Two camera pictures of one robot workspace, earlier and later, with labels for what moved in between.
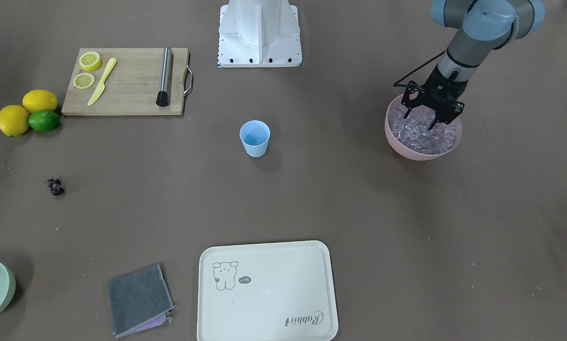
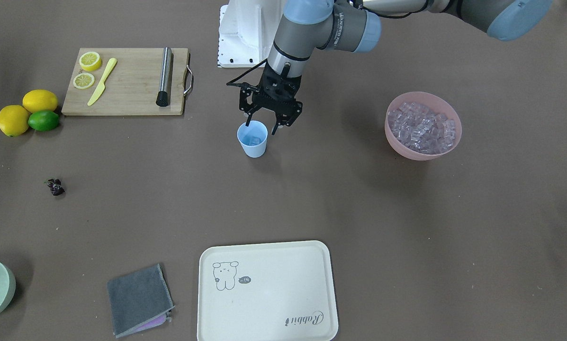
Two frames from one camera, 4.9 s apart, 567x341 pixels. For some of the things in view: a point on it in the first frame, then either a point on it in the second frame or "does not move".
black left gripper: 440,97 → 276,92
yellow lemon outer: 13,120 does not move
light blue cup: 255,135 does not move
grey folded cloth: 140,301 does not move
